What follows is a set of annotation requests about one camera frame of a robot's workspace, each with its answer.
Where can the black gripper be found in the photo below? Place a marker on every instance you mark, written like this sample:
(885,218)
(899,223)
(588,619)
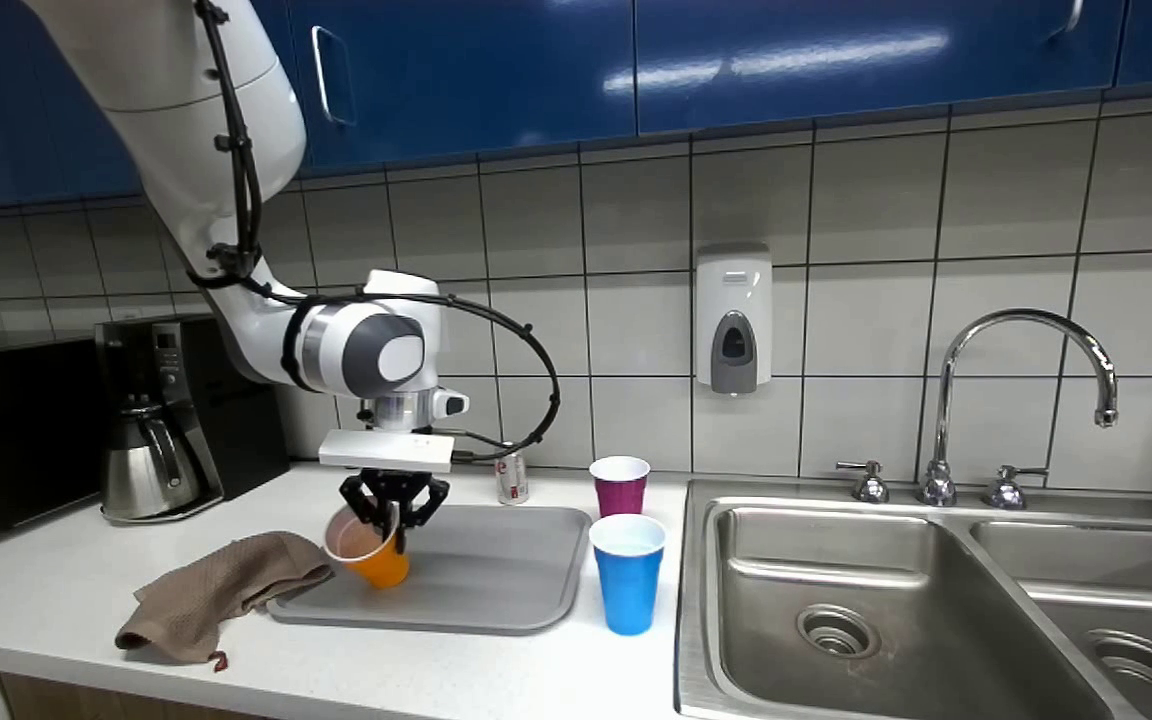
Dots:
(393,501)

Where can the orange plastic cup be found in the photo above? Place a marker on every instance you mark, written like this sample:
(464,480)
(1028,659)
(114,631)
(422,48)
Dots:
(368,555)

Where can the purple plastic cup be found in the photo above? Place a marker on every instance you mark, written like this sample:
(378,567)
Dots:
(623,480)

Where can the blue plastic cup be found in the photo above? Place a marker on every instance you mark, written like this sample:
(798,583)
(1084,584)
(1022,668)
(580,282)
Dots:
(629,557)

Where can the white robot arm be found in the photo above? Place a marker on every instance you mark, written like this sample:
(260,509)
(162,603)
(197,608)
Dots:
(215,129)

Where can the grey serving tray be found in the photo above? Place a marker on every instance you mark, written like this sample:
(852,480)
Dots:
(473,570)

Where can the brown cloth towel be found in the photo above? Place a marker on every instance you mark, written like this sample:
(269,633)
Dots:
(179,619)

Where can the black steel coffee maker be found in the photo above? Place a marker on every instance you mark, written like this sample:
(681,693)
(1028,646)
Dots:
(225,422)

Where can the steel coffee carafe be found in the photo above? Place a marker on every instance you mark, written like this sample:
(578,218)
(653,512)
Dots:
(144,469)

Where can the black microwave oven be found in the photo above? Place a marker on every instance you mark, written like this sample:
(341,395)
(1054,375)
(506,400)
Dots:
(54,431)

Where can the stainless steel double sink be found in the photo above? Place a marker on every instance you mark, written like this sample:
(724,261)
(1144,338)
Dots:
(803,607)

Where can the white soap dispenser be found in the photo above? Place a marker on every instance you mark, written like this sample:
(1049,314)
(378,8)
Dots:
(732,323)

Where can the wooden lower cabinet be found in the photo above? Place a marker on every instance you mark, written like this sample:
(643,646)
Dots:
(68,703)

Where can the blue upper cabinets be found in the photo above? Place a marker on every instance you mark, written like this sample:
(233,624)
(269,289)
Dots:
(439,82)

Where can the chrome gooseneck faucet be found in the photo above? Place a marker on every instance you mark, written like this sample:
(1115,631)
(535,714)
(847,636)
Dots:
(939,477)

